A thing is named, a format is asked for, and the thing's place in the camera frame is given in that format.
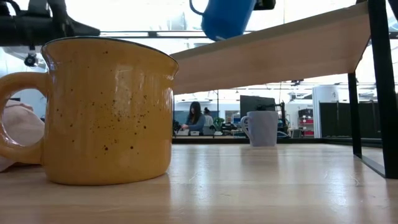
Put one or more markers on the black round ceiling camera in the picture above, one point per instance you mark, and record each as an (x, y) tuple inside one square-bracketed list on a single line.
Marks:
[(30, 59)]

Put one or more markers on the green potted plant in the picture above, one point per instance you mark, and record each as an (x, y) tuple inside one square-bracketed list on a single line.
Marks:
[(218, 123)]

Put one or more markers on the white ceramic mug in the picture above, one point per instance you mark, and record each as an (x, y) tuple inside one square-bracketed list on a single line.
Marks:
[(263, 129)]

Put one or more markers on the yellow speckled enamel mug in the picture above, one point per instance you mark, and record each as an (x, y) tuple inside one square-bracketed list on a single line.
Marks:
[(109, 118)]

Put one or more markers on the blue mug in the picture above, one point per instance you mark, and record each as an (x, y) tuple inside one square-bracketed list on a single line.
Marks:
[(227, 18)]

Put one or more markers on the black computer monitor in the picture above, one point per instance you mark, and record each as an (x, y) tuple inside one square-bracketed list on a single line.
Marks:
[(256, 104)]

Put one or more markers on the black partition wall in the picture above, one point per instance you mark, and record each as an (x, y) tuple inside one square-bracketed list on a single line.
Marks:
[(342, 119)]

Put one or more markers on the black table edge rail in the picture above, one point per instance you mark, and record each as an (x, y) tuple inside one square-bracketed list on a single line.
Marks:
[(211, 140)]

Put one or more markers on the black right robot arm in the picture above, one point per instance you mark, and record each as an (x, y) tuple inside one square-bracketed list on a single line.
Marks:
[(394, 7)]

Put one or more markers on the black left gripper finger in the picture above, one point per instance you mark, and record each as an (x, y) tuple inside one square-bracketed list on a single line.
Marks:
[(85, 30)]

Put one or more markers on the white pillar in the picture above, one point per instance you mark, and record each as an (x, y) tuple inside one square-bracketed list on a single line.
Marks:
[(325, 99)]

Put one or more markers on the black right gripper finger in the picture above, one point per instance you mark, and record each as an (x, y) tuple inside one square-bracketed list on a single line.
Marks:
[(264, 3)]

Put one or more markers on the person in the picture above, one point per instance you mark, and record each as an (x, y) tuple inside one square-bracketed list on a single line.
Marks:
[(208, 119), (195, 119)]

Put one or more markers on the wooden shelf black metal frame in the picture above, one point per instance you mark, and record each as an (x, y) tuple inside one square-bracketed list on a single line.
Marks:
[(280, 59)]

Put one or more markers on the rack with red bins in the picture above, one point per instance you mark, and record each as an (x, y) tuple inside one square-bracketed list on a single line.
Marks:
[(306, 123)]

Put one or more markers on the beige cloth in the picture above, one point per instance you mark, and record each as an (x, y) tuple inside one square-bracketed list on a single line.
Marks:
[(21, 124)]

